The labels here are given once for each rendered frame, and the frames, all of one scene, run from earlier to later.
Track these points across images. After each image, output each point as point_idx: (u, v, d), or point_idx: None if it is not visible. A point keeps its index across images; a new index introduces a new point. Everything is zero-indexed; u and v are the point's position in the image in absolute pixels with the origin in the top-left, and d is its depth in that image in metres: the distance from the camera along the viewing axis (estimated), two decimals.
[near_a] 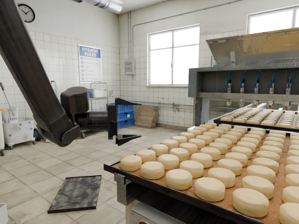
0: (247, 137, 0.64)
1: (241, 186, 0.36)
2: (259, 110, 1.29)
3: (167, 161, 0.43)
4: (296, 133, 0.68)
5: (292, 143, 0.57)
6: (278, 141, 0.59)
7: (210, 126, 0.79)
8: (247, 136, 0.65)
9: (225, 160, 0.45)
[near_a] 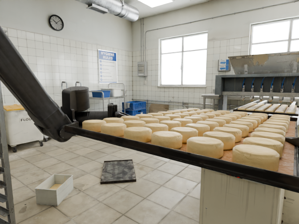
0: None
1: None
2: (262, 104, 1.80)
3: (132, 123, 0.41)
4: (277, 114, 0.66)
5: (271, 119, 0.55)
6: (256, 117, 0.57)
7: (192, 110, 0.77)
8: (226, 115, 0.62)
9: None
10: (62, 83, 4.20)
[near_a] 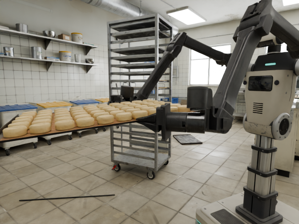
0: (69, 113, 0.70)
1: None
2: None
3: None
4: (24, 112, 0.75)
5: (65, 109, 0.80)
6: (66, 110, 0.77)
7: (42, 122, 0.53)
8: (67, 113, 0.70)
9: (131, 106, 0.80)
10: (123, 83, 5.60)
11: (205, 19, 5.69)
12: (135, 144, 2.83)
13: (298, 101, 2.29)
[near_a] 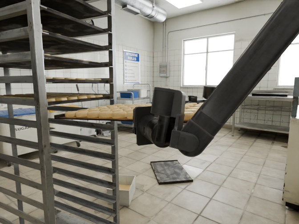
0: (125, 107, 0.86)
1: None
2: None
3: (196, 109, 0.62)
4: (114, 104, 1.04)
5: (137, 105, 0.97)
6: (134, 105, 0.94)
7: (86, 111, 0.76)
8: (123, 107, 0.86)
9: None
10: (92, 84, 4.22)
11: None
12: (56, 204, 1.45)
13: None
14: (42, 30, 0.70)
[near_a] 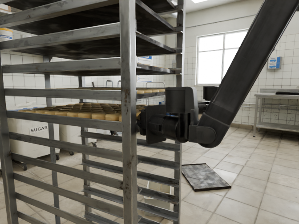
0: (79, 106, 0.93)
1: None
2: None
3: None
4: (76, 103, 1.10)
5: (95, 104, 1.03)
6: (91, 105, 1.00)
7: (38, 110, 0.82)
8: (78, 106, 0.92)
9: None
10: (107, 82, 4.01)
11: None
12: (96, 219, 1.24)
13: None
14: None
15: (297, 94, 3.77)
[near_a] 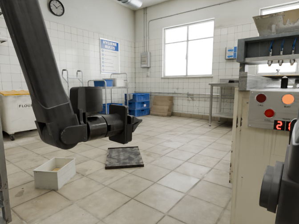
0: None
1: None
2: None
3: None
4: None
5: None
6: None
7: None
8: None
9: None
10: (62, 71, 4.02)
11: None
12: None
13: None
14: None
15: None
